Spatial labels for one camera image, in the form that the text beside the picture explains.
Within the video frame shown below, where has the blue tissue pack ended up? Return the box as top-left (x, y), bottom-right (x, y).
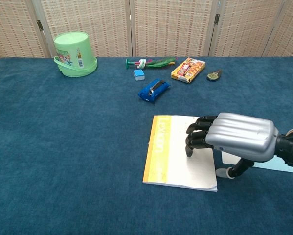
top-left (137, 78), bottom-right (171, 103)

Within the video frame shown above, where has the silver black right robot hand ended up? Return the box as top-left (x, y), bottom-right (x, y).
top-left (185, 112), bottom-right (280, 180)

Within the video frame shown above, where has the blue felt table cover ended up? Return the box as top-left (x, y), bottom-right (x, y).
top-left (0, 56), bottom-right (293, 235)

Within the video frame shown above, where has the green feather shuttlecock toy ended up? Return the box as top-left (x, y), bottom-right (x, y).
top-left (125, 56), bottom-right (178, 70)

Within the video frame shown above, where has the teal white bookmark pink tassel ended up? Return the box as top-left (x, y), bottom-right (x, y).
top-left (221, 151), bottom-right (293, 175)

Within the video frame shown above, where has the bamboo folding screen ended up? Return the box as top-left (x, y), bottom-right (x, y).
top-left (0, 0), bottom-right (293, 59)

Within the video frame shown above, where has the olive green tape measure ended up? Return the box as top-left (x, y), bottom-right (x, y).
top-left (206, 69), bottom-right (223, 82)

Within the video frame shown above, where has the blue white eraser block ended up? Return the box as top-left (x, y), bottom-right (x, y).
top-left (133, 69), bottom-right (145, 81)

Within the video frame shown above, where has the yellow cover notebook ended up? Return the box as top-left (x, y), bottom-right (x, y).
top-left (142, 115), bottom-right (218, 193)

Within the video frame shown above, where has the yellow curry box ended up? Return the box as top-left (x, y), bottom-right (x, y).
top-left (171, 57), bottom-right (206, 84)

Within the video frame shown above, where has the green plastic bucket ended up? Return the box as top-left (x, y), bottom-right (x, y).
top-left (53, 32), bottom-right (98, 78)

